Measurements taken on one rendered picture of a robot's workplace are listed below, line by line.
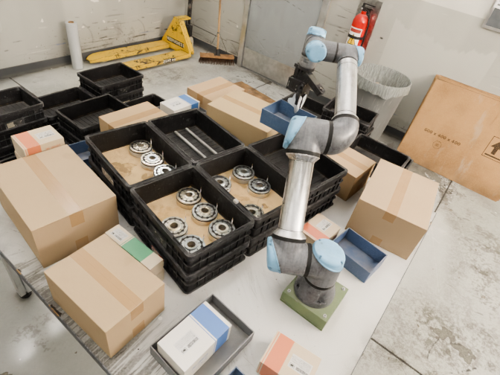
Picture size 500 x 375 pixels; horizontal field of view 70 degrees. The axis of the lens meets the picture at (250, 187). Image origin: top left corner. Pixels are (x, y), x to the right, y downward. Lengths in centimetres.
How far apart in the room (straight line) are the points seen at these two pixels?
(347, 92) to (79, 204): 103
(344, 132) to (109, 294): 90
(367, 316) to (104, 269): 96
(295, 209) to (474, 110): 290
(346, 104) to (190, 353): 95
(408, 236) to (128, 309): 116
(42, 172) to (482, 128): 350
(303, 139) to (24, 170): 107
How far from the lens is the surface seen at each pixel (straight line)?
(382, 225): 168
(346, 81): 137
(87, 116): 273
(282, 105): 170
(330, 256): 121
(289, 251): 119
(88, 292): 121
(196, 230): 139
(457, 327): 270
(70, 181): 152
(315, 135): 118
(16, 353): 218
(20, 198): 149
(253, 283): 142
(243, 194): 156
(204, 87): 233
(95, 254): 130
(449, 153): 395
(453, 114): 390
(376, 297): 156
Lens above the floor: 186
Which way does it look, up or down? 40 degrees down
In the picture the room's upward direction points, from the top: 12 degrees clockwise
